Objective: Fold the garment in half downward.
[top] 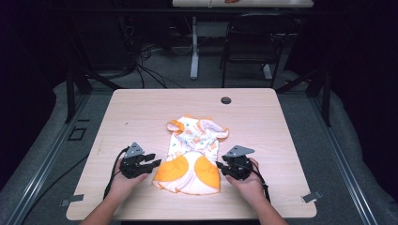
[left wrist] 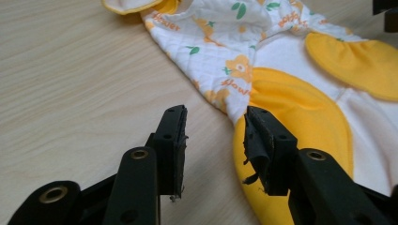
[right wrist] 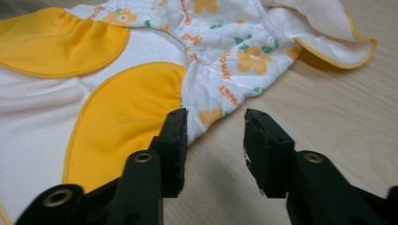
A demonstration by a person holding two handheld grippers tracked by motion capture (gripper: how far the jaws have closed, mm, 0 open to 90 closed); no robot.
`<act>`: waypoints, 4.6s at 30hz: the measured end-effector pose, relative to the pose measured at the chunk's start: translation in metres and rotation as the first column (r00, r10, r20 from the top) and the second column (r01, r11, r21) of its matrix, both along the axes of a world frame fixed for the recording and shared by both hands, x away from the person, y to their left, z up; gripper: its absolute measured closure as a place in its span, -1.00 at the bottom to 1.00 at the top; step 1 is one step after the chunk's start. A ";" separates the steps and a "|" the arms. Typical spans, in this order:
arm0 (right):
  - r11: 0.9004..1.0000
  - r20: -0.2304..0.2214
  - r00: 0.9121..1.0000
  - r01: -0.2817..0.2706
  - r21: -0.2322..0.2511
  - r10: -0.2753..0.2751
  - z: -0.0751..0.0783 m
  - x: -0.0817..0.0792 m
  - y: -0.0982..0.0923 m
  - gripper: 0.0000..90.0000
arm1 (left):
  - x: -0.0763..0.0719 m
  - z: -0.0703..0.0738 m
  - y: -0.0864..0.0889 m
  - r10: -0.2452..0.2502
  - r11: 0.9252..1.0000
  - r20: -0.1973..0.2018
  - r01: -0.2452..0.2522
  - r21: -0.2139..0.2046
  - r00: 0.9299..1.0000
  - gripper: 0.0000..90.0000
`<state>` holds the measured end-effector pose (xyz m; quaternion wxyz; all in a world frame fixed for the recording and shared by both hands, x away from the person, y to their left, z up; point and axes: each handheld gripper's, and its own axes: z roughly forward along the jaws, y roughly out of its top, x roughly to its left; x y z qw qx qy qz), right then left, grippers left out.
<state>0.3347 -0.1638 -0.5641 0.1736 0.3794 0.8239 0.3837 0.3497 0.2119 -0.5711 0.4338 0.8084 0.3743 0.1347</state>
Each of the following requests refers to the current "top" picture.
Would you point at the orange and white baby romper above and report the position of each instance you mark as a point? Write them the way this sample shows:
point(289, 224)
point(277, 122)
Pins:
point(191, 156)

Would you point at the black metal stand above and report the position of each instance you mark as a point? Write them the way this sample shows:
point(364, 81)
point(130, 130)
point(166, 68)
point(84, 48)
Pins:
point(322, 90)
point(78, 81)

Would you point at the white desk leg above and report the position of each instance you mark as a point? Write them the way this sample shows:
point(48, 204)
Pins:
point(194, 50)

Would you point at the aluminium floor rail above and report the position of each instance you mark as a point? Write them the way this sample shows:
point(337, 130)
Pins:
point(341, 162)
point(47, 162)

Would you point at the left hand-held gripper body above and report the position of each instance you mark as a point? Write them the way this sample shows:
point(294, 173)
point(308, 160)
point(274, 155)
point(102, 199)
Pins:
point(133, 157)

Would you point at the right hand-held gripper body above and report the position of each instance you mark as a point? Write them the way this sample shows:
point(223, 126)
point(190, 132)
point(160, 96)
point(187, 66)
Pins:
point(240, 162)

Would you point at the grey tape strip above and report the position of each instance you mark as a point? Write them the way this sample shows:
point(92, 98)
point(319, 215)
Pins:
point(73, 199)
point(311, 197)

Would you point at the black chair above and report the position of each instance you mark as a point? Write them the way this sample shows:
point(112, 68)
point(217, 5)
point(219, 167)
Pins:
point(253, 40)

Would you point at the orange object on desk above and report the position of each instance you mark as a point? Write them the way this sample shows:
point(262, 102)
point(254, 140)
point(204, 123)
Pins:
point(231, 1)

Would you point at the person's right hand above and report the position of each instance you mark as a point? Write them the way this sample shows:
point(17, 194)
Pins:
point(248, 187)

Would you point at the person's left hand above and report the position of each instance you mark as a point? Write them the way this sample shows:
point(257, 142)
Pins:
point(125, 186)

